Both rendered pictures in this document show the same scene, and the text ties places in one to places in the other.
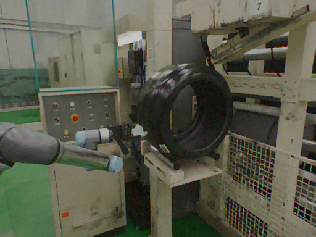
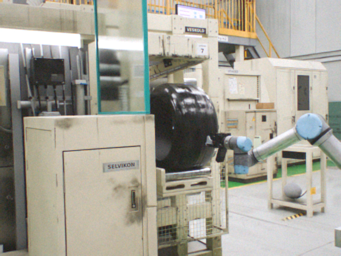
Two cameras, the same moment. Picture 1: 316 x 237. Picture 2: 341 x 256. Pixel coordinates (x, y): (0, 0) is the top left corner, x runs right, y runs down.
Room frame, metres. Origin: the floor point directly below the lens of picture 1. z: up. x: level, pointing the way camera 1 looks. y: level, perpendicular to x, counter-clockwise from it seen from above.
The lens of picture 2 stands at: (1.51, 2.42, 1.29)
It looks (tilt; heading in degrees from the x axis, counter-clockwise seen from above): 3 degrees down; 267
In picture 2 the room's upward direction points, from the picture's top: 1 degrees counter-clockwise
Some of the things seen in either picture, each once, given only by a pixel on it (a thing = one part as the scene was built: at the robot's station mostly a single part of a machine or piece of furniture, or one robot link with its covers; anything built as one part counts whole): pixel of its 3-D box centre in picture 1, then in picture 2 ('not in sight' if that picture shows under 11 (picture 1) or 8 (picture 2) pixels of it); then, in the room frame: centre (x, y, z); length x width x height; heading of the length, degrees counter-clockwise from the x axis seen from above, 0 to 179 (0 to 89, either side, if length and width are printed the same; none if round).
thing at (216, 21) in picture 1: (239, 15); (164, 48); (1.39, -0.47, 1.71); 0.61 x 0.25 x 0.15; 27
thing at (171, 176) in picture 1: (162, 165); (184, 184); (1.31, -0.02, 0.84); 0.36 x 0.09 x 0.06; 27
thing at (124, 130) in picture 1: (120, 132); (222, 140); (1.12, 0.19, 1.11); 0.12 x 0.08 x 0.09; 117
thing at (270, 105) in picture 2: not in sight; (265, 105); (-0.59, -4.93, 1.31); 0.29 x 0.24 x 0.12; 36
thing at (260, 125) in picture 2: not in sight; (249, 144); (-0.29, -4.86, 0.62); 0.91 x 0.58 x 1.25; 36
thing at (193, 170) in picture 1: (181, 166); (173, 187); (1.37, -0.15, 0.80); 0.37 x 0.36 x 0.02; 117
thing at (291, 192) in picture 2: not in sight; (296, 178); (-0.28, -2.54, 0.40); 0.60 x 0.35 x 0.80; 126
